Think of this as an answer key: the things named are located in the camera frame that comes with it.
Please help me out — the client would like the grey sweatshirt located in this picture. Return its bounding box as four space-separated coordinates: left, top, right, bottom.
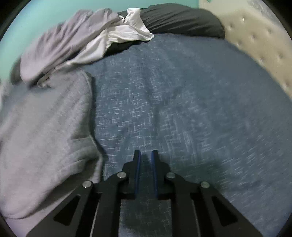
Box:
1 70 102 219

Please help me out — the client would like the dark blue bed sheet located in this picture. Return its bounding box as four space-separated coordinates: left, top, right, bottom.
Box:
6 32 292 237

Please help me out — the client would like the light lilac-grey garment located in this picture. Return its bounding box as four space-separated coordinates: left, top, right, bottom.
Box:
20 8 120 82

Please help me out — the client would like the white garment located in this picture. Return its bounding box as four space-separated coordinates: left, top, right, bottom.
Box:
65 8 154 66

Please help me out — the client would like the cream tufted headboard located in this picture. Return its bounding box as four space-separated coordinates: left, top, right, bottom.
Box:
198 1 291 96

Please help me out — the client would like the long dark grey pillow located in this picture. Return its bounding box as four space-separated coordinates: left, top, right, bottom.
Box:
118 2 227 40

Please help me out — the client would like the grey hoodie with drawstring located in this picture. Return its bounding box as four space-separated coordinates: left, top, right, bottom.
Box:
37 68 68 88

